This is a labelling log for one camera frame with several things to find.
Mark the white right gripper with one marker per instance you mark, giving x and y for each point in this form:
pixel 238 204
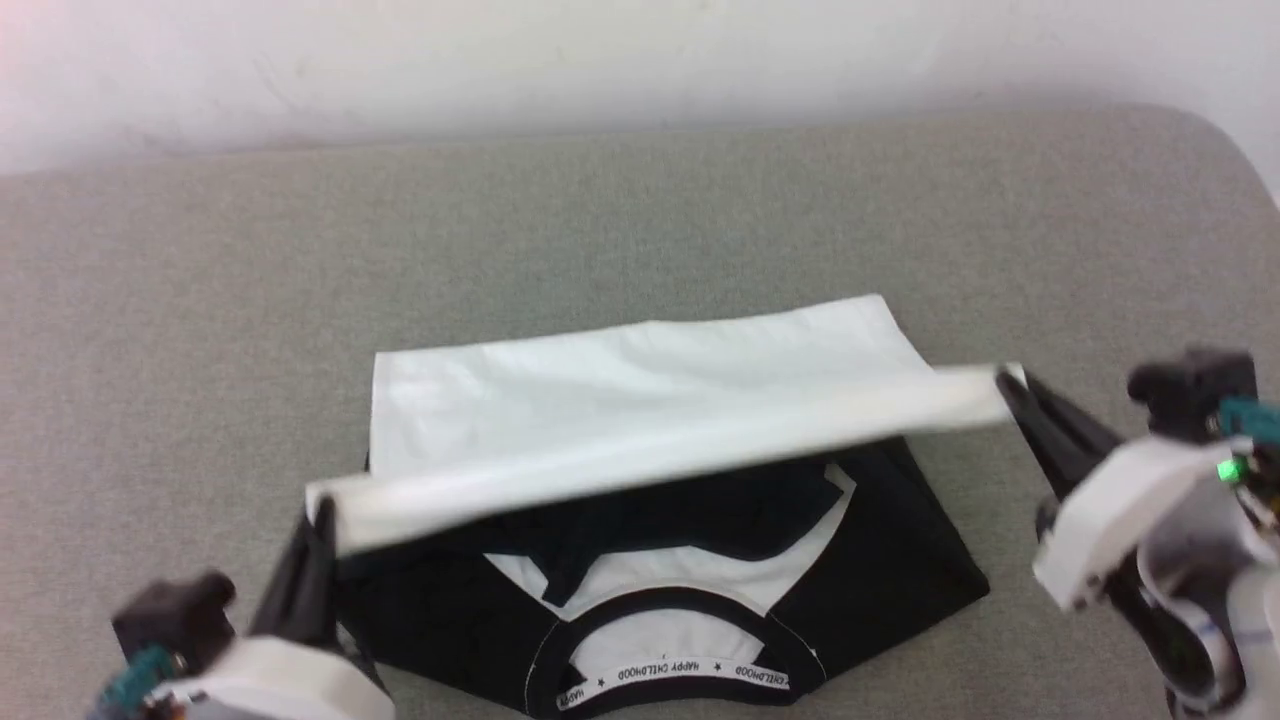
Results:
pixel 1140 510

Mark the teal right camera connector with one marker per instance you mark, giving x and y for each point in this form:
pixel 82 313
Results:
pixel 1250 418

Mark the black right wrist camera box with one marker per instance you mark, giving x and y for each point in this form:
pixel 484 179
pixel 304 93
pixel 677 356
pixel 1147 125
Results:
pixel 1190 390

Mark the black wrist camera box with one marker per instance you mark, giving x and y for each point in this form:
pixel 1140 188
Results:
pixel 175 620
pixel 1190 390

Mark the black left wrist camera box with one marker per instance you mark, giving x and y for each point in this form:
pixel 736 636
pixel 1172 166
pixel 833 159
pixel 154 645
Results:
pixel 175 620

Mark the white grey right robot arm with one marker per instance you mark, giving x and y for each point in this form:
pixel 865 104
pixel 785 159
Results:
pixel 1245 620

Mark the teal left camera connector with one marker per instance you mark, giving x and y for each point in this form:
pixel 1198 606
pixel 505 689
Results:
pixel 135 685

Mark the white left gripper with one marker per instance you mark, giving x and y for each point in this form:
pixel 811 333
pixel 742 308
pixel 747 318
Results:
pixel 290 685

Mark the teal camera connector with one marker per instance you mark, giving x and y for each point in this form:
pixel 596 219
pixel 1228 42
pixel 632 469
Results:
pixel 1250 418
pixel 135 685

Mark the white and navy T-shirt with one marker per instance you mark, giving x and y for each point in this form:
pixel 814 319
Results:
pixel 600 400

